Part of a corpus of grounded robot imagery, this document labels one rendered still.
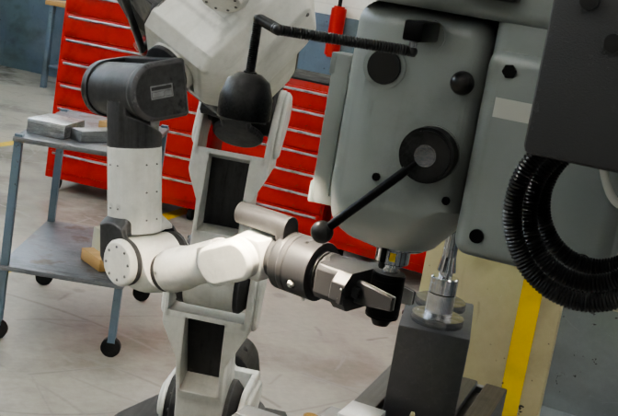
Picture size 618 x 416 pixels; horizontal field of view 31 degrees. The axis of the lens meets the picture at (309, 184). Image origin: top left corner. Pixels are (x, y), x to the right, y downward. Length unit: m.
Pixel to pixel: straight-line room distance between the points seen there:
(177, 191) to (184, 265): 5.11
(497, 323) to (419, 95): 1.99
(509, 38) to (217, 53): 0.61
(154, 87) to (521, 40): 0.68
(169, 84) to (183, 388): 0.81
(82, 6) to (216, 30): 5.20
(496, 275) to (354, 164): 1.90
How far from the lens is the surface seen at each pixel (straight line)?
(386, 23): 1.41
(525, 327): 3.32
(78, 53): 7.04
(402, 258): 1.52
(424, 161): 1.37
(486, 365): 3.38
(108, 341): 4.55
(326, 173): 1.53
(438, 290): 1.88
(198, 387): 2.40
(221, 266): 1.66
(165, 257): 1.79
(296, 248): 1.59
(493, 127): 1.36
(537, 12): 1.35
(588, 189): 1.35
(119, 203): 1.84
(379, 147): 1.42
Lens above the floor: 1.66
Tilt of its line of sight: 11 degrees down
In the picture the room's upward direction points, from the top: 10 degrees clockwise
